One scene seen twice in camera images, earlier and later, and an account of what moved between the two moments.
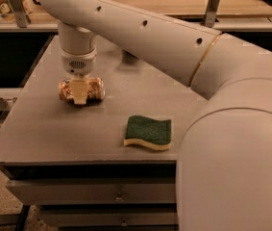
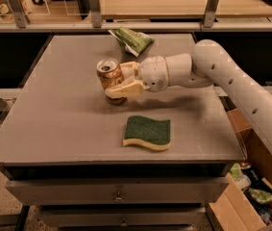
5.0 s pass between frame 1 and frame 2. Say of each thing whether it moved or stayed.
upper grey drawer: stayed
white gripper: moved
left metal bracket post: stayed
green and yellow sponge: stayed
